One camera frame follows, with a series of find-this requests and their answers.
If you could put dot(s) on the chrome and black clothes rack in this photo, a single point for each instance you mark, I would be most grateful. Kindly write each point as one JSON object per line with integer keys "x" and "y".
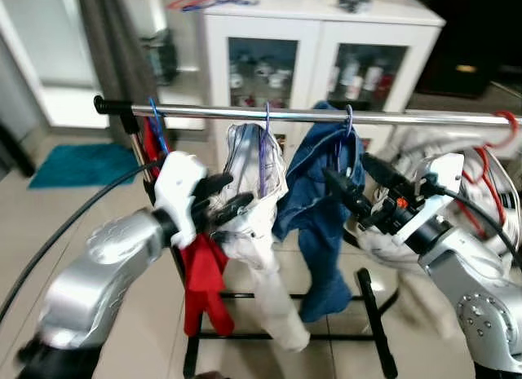
{"x": 245, "y": 112}

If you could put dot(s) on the blue denim garment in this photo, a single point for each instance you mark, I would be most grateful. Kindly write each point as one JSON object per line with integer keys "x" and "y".
{"x": 318, "y": 232}

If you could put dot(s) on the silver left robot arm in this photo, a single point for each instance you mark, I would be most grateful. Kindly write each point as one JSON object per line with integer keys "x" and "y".
{"x": 98, "y": 273}

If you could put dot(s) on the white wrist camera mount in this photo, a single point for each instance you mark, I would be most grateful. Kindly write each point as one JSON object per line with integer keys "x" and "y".
{"x": 175, "y": 187}
{"x": 444, "y": 179}

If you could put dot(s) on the red garment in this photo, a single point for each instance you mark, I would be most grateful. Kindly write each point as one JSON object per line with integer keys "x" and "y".
{"x": 204, "y": 281}

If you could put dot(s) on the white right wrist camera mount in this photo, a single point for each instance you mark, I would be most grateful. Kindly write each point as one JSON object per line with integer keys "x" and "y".
{"x": 444, "y": 179}

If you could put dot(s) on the white grey printed garment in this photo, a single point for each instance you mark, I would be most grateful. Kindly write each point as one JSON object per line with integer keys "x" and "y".
{"x": 273, "y": 306}

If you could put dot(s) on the teal floor mat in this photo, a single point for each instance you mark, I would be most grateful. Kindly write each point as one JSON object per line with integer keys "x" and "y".
{"x": 81, "y": 165}

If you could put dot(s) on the white glass door cabinet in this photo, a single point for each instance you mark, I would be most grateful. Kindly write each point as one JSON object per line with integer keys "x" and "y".
{"x": 314, "y": 37}

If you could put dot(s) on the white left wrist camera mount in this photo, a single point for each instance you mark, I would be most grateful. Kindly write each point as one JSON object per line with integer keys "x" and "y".
{"x": 175, "y": 187}

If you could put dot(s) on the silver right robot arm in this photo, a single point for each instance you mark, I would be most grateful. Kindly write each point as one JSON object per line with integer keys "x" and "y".
{"x": 473, "y": 289}

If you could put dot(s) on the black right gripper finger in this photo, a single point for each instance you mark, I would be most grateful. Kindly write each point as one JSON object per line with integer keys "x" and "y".
{"x": 349, "y": 196}
{"x": 387, "y": 175}

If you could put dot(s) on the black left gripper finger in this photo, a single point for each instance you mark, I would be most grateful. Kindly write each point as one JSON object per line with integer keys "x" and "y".
{"x": 236, "y": 204}
{"x": 222, "y": 183}

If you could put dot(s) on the grey curtain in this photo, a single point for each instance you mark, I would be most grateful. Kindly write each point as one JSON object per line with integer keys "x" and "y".
{"x": 114, "y": 45}

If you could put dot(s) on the blue plastic hanger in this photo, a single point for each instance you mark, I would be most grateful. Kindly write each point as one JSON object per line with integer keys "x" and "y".
{"x": 236, "y": 2}
{"x": 159, "y": 128}

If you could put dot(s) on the small black object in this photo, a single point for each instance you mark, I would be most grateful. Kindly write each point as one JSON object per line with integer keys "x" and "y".
{"x": 355, "y": 2}

